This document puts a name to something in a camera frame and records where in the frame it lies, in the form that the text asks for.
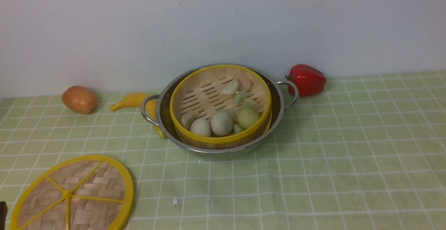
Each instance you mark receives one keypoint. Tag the brown potato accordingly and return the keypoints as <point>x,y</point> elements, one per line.
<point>79,99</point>

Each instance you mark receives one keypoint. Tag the stainless steel pot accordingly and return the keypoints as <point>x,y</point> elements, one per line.
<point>167,127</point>

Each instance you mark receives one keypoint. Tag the bamboo steamer basket yellow rim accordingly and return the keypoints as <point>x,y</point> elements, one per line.
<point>200,91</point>

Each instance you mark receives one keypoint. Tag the green steamed bun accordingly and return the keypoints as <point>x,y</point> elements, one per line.
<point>247,117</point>

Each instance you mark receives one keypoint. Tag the white steamed bun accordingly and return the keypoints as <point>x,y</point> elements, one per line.
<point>221,123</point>
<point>201,127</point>

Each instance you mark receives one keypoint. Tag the woven bamboo steamer lid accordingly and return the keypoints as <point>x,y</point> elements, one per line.
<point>90,192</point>

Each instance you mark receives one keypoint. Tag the pale dumpling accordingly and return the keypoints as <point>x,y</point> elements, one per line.
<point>188,118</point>

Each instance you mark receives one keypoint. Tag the yellow banana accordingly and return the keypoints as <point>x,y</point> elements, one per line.
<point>135,100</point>

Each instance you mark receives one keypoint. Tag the green dumpling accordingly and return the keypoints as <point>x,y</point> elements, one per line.
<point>239,97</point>

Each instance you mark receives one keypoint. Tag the red bell pepper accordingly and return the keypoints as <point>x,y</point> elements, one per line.
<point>308,80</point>

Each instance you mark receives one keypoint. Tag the green checkered tablecloth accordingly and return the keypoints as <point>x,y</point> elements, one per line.
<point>366,154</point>

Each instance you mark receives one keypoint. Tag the white pink dumpling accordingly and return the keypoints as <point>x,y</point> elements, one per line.
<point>236,85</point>

